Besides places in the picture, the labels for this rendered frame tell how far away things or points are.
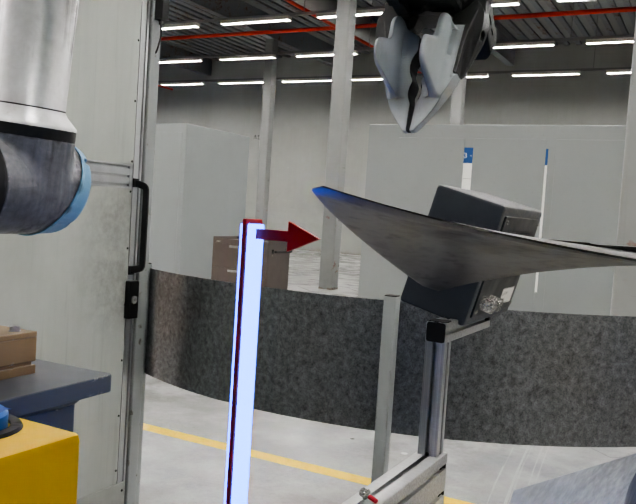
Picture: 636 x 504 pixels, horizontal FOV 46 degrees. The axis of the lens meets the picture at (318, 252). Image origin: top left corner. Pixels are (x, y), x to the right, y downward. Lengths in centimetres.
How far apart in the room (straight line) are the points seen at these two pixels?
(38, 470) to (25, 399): 39
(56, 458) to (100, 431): 227
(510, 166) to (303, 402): 455
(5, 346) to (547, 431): 182
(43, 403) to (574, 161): 598
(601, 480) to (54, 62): 72
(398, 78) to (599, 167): 595
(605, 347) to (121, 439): 163
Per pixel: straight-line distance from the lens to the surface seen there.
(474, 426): 236
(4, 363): 88
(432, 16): 64
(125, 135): 263
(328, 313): 234
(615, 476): 52
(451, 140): 684
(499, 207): 113
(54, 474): 44
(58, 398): 85
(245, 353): 62
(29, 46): 94
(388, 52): 60
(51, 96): 95
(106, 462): 277
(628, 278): 477
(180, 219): 1015
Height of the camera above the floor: 120
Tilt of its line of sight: 3 degrees down
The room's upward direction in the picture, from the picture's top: 4 degrees clockwise
